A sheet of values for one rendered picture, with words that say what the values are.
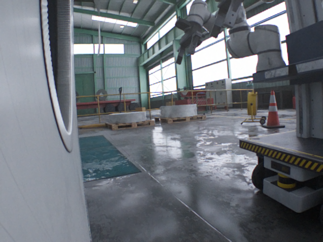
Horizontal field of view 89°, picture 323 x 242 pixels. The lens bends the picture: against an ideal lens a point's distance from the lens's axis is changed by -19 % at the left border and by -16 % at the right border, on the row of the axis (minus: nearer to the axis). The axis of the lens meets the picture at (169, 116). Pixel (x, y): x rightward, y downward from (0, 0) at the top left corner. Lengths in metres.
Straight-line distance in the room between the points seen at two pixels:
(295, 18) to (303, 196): 0.96
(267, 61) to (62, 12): 1.01
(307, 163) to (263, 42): 0.70
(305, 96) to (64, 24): 1.20
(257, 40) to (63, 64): 1.02
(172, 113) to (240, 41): 4.93
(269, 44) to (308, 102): 0.40
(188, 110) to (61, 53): 5.59
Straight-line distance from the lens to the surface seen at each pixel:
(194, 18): 1.02
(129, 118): 5.36
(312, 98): 1.28
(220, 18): 0.70
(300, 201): 0.99
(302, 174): 0.94
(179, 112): 6.01
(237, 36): 1.32
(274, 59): 1.20
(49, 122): 0.20
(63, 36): 0.71
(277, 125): 3.96
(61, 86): 0.64
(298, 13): 1.35
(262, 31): 1.25
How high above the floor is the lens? 0.56
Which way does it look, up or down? 3 degrees down
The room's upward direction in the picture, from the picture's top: 4 degrees counter-clockwise
